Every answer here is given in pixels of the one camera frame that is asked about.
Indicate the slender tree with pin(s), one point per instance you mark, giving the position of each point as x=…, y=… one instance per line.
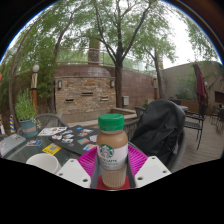
x=159, y=76

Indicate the flat round red coaster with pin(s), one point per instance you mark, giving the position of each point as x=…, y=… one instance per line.
x=99, y=187

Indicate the lamp post with white globe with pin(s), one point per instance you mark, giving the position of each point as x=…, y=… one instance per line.
x=34, y=90

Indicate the yellow blue striped bollard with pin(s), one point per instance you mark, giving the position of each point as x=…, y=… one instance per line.
x=12, y=125

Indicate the large dark-trunk tree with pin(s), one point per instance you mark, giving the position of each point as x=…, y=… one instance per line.
x=118, y=86

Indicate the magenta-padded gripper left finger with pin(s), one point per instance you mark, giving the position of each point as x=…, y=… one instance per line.
x=74, y=171

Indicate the wall lantern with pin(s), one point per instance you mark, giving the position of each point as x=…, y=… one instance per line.
x=112, y=83
x=60, y=84

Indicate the black backpack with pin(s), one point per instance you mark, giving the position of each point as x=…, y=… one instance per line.
x=160, y=130

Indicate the dark metal mesh chair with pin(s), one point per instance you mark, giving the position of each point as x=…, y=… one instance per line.
x=178, y=156

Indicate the yellow card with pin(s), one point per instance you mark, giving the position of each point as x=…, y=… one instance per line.
x=51, y=149

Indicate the leaning thin-trunk tree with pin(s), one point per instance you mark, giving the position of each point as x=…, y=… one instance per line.
x=13, y=83

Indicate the green plant in blue pot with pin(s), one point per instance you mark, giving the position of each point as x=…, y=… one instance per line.
x=26, y=110

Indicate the grey metal mesh chair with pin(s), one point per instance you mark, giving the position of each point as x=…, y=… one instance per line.
x=50, y=119

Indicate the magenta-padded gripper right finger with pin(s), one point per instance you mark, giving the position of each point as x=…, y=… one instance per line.
x=152, y=170

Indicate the black laptop with stickers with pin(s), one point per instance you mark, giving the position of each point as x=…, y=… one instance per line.
x=75, y=141

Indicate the white ceramic mug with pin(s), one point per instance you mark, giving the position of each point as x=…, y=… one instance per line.
x=41, y=161

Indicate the black metal patio chair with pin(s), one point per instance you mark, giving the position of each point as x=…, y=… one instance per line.
x=196, y=125

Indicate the green-capped coffee drink bottle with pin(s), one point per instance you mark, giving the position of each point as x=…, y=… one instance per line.
x=112, y=140

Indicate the closed maroon patio umbrella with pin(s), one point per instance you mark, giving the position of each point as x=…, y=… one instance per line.
x=200, y=86

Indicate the grey wall utility box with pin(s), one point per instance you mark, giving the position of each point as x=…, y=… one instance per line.
x=125, y=100

